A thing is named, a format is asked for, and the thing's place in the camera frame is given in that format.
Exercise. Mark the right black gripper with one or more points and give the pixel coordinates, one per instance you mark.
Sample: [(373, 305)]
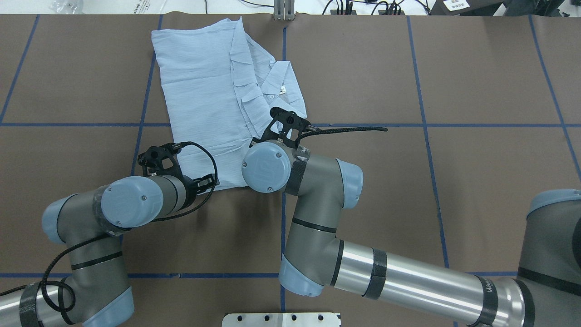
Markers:
[(252, 144)]

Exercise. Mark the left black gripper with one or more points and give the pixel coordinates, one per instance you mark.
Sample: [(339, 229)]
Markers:
[(189, 194)]

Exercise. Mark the light blue button shirt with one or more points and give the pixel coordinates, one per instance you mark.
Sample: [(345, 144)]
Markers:
[(219, 86)]

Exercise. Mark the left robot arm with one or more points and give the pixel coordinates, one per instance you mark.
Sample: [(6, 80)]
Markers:
[(88, 283)]

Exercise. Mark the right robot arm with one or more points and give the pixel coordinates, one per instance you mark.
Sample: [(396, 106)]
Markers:
[(545, 291)]

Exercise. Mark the black USB hub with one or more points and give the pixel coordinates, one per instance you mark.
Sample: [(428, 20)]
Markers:
[(380, 7)]

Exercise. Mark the black labelled box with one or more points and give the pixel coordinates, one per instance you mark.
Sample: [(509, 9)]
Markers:
[(465, 7)]

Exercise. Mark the clear plastic bag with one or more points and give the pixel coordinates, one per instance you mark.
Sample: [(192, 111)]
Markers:
[(67, 7)]

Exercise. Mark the aluminium frame post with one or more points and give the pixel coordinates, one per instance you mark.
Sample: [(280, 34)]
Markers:
[(284, 10)]

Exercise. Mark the white camera pole base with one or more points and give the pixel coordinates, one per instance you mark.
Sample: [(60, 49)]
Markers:
[(283, 319)]

